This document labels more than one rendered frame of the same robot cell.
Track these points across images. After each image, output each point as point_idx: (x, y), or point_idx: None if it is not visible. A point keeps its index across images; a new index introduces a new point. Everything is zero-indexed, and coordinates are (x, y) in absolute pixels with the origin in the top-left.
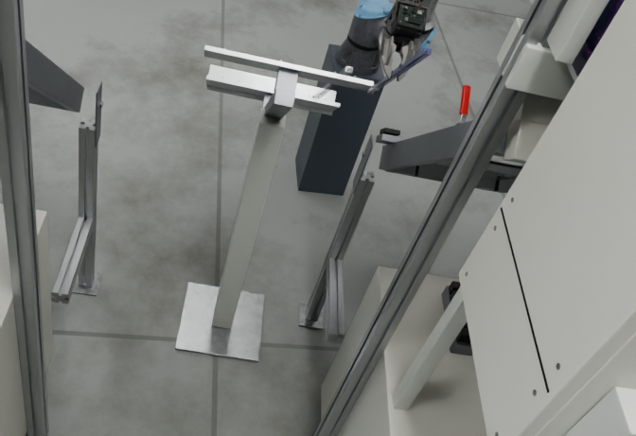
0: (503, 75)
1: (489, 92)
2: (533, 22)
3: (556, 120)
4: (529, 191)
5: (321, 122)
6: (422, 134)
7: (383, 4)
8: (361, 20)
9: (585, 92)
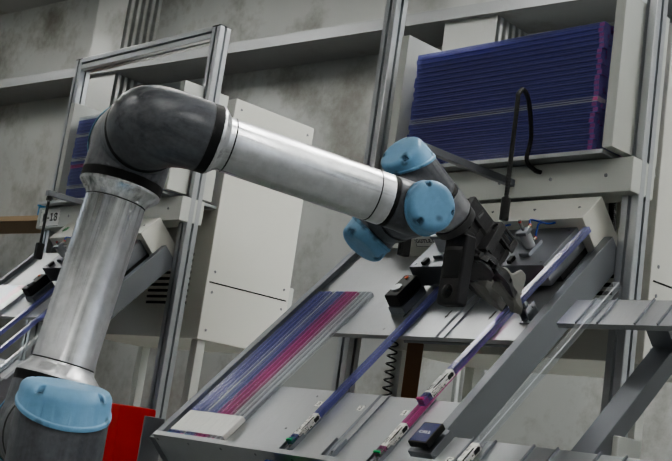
0: (645, 195)
1: (639, 214)
2: (652, 150)
3: (661, 199)
4: (666, 249)
5: None
6: (512, 353)
7: (60, 381)
8: (107, 429)
9: (669, 173)
